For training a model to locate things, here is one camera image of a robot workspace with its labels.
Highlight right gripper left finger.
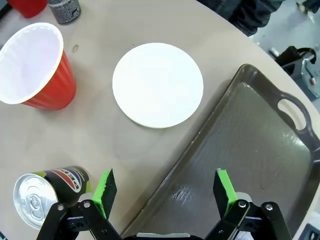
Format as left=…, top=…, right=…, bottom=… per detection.
left=36, top=167, right=123, bottom=240

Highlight black metal equipment base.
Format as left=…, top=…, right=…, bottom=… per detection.
left=269, top=45, right=320, bottom=100

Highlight dark brown serving tray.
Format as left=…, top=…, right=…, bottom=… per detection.
left=121, top=63, right=320, bottom=240

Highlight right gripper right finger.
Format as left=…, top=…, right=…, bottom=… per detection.
left=203, top=167, right=293, bottom=240

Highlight white bowl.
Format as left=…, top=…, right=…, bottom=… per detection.
left=112, top=42, right=204, bottom=130

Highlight black speckled Pepsi can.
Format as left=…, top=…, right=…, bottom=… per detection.
left=12, top=166, right=91, bottom=231
left=47, top=0, right=82, bottom=26

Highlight red plastic cup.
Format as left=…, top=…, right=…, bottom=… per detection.
left=0, top=22, right=77, bottom=111
left=6, top=0, right=48, bottom=19

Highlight person in dark patchwork shirt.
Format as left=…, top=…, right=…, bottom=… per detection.
left=197, top=0, right=280, bottom=37

